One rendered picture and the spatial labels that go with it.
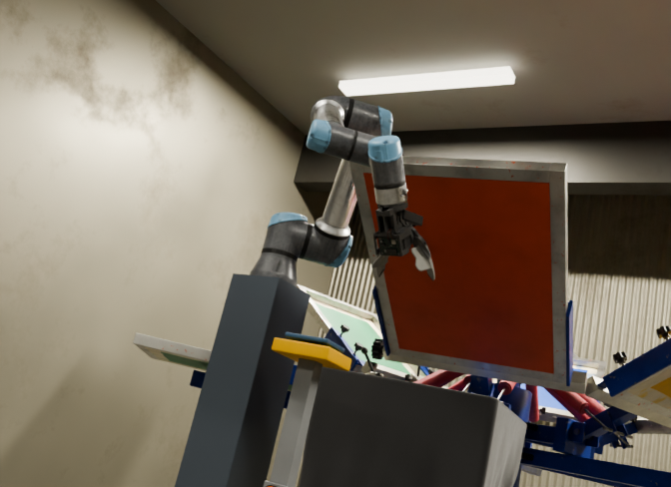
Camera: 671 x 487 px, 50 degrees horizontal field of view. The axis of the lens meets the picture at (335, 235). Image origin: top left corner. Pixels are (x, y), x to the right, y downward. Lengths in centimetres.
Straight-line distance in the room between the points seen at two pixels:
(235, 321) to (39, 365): 233
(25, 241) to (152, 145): 108
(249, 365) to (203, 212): 311
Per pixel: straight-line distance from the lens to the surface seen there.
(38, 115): 427
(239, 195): 541
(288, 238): 221
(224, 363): 215
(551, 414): 357
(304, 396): 149
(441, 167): 192
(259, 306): 212
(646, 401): 256
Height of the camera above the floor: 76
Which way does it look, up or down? 16 degrees up
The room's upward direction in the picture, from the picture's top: 13 degrees clockwise
